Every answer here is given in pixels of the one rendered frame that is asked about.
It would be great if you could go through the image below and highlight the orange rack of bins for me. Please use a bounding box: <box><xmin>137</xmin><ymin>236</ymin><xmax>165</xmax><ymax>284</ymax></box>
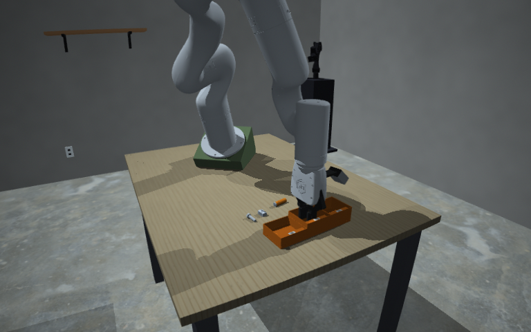
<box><xmin>263</xmin><ymin>197</ymin><xmax>352</xmax><ymax>249</ymax></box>

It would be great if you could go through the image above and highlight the orange battery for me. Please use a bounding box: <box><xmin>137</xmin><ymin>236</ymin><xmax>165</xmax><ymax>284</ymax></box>
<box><xmin>273</xmin><ymin>198</ymin><xmax>287</xmax><ymax>207</ymax></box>

